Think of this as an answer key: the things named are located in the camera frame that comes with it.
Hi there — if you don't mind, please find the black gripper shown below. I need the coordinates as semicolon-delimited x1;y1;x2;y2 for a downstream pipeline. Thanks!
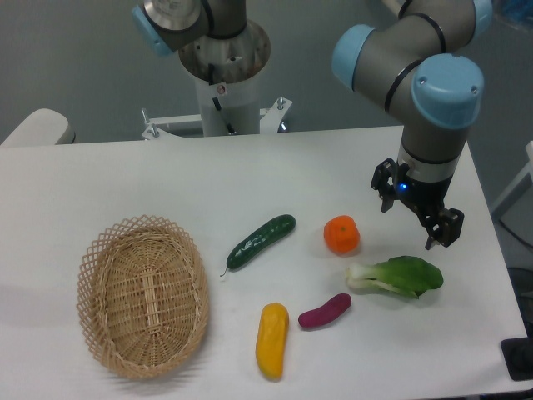
371;158;464;249

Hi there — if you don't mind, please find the green cucumber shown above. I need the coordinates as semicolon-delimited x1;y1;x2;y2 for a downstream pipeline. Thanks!
222;214;296;276

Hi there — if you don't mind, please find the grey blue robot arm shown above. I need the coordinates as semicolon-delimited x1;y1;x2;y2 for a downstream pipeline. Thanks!
132;1;492;246

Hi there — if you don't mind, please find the green bok choy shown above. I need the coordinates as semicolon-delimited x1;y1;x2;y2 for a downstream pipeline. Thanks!
346;256;444;299

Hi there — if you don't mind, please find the orange tangerine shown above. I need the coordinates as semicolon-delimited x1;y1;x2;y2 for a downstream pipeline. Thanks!
323;215;361;254

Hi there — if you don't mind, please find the purple sweet potato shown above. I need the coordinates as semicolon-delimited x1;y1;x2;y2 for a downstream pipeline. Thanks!
298;293;352;329

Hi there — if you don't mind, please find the black device at table edge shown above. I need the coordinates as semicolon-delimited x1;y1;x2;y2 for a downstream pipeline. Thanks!
501;337;532;382

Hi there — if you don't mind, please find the yellow squash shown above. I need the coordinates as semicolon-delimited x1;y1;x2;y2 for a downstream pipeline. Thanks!
255;302;289;381

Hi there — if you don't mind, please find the woven wicker basket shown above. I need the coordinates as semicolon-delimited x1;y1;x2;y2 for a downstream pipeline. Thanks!
77;215;209;379

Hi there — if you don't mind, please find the white chair armrest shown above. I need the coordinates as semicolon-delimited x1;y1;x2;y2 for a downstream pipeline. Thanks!
1;108;76;148

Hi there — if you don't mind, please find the white frame at right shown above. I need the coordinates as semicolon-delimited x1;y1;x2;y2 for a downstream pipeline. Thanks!
489;142;532;221

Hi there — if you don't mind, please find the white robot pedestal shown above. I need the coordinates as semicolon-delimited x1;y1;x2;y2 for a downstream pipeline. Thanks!
140;18;292;142

